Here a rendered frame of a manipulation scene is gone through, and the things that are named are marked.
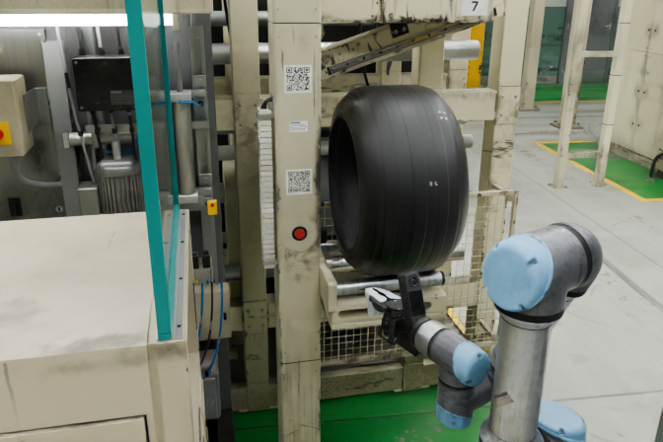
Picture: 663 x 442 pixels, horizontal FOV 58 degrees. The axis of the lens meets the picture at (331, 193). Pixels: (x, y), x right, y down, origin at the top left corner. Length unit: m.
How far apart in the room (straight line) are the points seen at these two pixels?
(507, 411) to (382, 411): 1.65
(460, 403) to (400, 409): 1.52
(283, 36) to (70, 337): 0.97
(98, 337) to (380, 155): 0.90
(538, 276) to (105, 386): 0.66
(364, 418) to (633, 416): 1.16
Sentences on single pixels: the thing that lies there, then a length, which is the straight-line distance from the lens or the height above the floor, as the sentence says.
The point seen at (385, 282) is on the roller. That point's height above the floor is 0.91.
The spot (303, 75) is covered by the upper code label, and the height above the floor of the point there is 1.52.
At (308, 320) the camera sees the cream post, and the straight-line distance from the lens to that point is 1.91.
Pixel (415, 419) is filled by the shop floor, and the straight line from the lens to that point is 2.77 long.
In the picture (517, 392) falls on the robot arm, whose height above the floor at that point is 1.08.
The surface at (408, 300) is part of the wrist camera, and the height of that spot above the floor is 1.11.
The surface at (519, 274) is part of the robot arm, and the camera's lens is 1.01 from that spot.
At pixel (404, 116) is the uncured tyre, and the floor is 1.41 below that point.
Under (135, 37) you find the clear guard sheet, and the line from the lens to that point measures 0.78.
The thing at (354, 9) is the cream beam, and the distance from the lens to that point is 1.94.
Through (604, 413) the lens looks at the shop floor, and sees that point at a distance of 3.03.
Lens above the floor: 1.75
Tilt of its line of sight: 19 degrees down
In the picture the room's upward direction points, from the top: straight up
